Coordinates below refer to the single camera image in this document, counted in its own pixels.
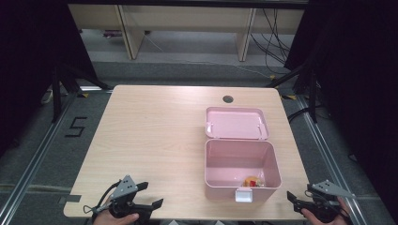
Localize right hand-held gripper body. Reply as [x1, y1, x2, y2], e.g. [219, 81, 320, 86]
[298, 179, 358, 223]

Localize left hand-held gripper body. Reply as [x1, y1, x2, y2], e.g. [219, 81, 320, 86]
[107, 174, 150, 219]

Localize pink plastic storage box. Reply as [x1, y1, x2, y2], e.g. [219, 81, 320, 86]
[204, 106, 283, 203]

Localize person's right hand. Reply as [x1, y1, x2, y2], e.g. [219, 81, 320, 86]
[300, 197, 353, 225]

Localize person's left hand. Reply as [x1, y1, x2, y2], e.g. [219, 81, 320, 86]
[92, 209, 141, 225]

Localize small orange and red toy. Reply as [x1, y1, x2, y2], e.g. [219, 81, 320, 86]
[242, 175, 266, 188]

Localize grey tape strip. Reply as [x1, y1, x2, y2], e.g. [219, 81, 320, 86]
[58, 194, 83, 204]

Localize black metal stand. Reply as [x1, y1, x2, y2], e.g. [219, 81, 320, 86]
[50, 61, 112, 124]
[266, 60, 320, 124]

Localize black curtain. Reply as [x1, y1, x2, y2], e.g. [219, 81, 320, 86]
[0, 0, 99, 158]
[283, 0, 398, 219]

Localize beige wooden desk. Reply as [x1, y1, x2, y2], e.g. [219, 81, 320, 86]
[68, 3, 305, 62]

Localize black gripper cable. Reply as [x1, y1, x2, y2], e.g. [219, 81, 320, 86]
[83, 180, 122, 217]

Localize aluminium floor rail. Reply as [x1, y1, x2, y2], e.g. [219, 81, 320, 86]
[295, 95, 364, 219]
[0, 90, 79, 221]

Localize bundle of black cables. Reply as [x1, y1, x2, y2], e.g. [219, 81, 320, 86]
[249, 8, 294, 75]

